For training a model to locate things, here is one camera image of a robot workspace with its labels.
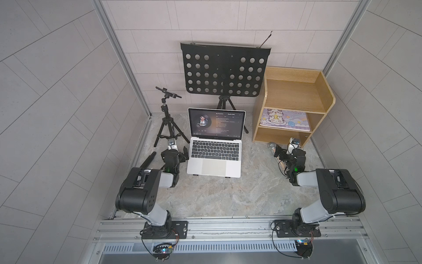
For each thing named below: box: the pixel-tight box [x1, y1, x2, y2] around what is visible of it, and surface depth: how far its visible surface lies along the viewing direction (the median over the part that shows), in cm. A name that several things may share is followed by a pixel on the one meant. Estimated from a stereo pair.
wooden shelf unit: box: [252, 66, 336, 148], surface depth 90 cm
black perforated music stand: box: [180, 31, 273, 135], surface depth 79 cm
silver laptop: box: [186, 107, 247, 178], surface depth 91 cm
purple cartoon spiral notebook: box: [259, 108, 311, 132], surface depth 93 cm
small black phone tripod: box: [153, 86, 191, 148], surface depth 91 cm
